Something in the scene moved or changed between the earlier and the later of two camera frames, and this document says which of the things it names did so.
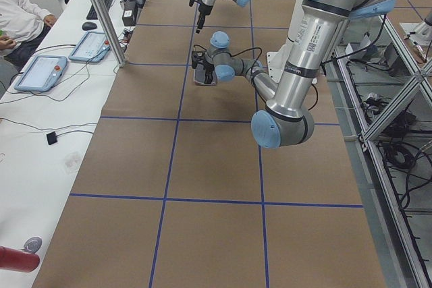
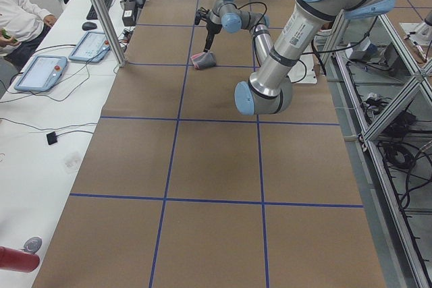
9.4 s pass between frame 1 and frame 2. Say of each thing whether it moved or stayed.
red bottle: stayed
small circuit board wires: stayed
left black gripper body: moved
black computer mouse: stayed
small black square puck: stayed
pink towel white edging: moved
